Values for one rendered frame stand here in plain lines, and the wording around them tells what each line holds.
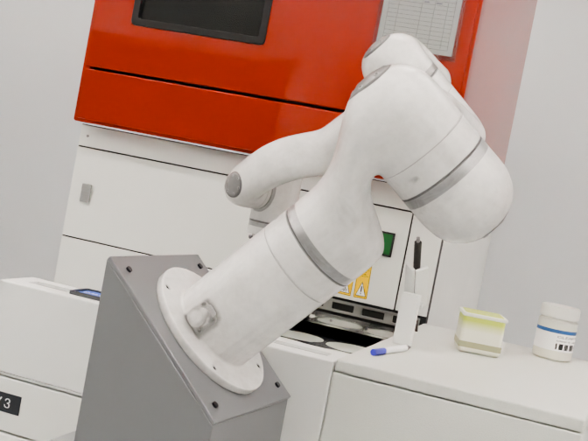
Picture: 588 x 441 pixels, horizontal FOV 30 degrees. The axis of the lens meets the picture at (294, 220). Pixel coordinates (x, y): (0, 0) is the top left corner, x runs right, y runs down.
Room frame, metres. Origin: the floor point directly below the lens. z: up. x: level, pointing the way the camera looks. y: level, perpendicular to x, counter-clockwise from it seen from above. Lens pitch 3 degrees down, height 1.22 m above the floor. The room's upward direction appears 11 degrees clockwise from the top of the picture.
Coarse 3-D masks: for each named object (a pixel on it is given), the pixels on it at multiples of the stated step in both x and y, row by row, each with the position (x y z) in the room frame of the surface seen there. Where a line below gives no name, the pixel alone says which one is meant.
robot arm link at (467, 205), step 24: (456, 96) 1.66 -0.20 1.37; (480, 144) 1.28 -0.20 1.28; (456, 168) 1.25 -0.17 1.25; (480, 168) 1.26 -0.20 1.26; (504, 168) 1.30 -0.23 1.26; (432, 192) 1.26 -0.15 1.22; (456, 192) 1.25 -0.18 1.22; (480, 192) 1.26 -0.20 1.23; (504, 192) 1.27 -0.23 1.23; (432, 216) 1.28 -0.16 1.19; (456, 216) 1.26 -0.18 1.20; (480, 216) 1.26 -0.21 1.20; (504, 216) 1.29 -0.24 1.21; (456, 240) 1.29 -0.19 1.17
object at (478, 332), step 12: (468, 312) 1.83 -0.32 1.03; (480, 312) 1.85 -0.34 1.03; (492, 312) 1.89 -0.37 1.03; (468, 324) 1.83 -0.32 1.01; (480, 324) 1.83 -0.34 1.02; (492, 324) 1.82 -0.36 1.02; (504, 324) 1.83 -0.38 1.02; (456, 336) 1.87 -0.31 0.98; (468, 336) 1.83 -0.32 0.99; (480, 336) 1.83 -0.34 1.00; (492, 336) 1.82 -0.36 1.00; (468, 348) 1.83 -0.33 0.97; (480, 348) 1.82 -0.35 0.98; (492, 348) 1.82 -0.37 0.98
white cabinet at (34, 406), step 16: (0, 384) 1.68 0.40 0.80; (16, 384) 1.68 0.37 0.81; (32, 384) 1.67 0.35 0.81; (0, 400) 1.68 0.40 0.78; (16, 400) 1.67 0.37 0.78; (32, 400) 1.67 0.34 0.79; (48, 400) 1.66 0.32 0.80; (64, 400) 1.65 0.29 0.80; (80, 400) 1.64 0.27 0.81; (0, 416) 1.68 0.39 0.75; (16, 416) 1.67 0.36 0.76; (32, 416) 1.66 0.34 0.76; (48, 416) 1.66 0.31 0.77; (64, 416) 1.65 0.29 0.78; (0, 432) 1.68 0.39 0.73; (16, 432) 1.67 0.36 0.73; (32, 432) 1.66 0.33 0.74; (48, 432) 1.65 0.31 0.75; (64, 432) 1.65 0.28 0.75
